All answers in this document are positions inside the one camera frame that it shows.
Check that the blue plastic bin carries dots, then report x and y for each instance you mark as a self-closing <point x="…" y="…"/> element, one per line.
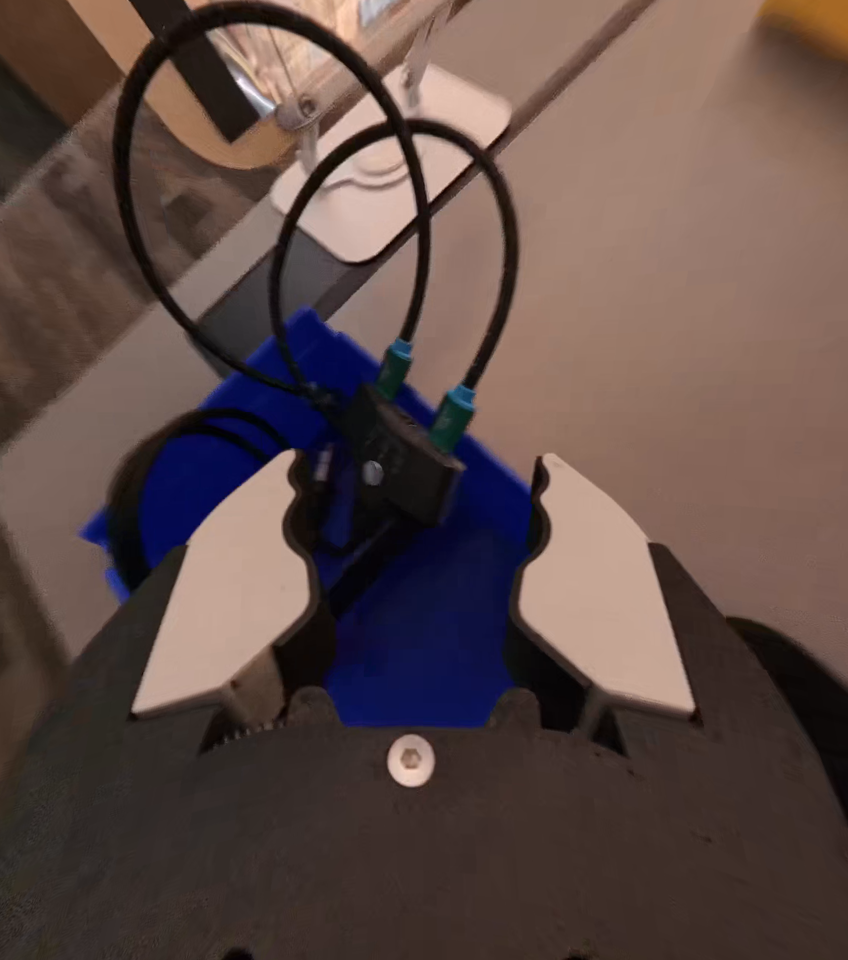
<point x="424" y="637"/>

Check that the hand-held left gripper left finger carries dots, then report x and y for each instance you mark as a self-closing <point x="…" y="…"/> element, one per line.
<point x="236" y="585"/>

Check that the yellow plastic bin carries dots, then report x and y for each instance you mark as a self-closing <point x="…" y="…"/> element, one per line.
<point x="844" y="30"/>

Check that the hdmi switch box with button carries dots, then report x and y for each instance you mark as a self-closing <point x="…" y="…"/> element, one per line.
<point x="416" y="480"/>

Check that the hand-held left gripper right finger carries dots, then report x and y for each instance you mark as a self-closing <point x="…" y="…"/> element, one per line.
<point x="604" y="592"/>

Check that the white sign stand base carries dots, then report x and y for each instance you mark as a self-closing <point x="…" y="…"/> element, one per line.
<point x="394" y="202"/>

